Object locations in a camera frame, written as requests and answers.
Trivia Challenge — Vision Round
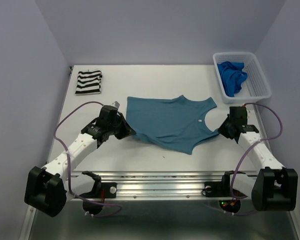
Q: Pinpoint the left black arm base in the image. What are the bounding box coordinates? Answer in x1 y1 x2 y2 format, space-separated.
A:
80 182 117 215

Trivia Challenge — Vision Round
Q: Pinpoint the black white striped tank top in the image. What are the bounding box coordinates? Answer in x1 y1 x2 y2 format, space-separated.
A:
75 70 103 95

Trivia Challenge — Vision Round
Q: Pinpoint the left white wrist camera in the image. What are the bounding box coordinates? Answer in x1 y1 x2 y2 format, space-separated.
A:
111 101 120 109

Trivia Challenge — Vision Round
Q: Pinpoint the white plastic basket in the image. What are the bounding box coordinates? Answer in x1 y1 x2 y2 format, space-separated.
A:
212 52 271 104

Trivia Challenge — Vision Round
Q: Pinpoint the blue tank top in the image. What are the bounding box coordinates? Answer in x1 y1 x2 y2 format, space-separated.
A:
217 61 248 98

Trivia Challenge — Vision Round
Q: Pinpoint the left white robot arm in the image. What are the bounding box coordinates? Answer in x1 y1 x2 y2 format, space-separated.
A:
24 102 135 218

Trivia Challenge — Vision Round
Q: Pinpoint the teal tank top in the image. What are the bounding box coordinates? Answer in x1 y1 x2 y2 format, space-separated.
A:
126 95 218 155

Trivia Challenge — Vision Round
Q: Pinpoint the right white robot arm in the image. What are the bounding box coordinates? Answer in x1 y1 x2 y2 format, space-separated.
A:
218 105 298 212

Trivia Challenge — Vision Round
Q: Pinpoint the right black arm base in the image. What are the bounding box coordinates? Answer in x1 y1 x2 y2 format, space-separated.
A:
201 181 245 215

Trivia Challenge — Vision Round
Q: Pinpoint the aluminium mounting rail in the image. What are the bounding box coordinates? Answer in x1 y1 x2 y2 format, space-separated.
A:
69 170 258 201

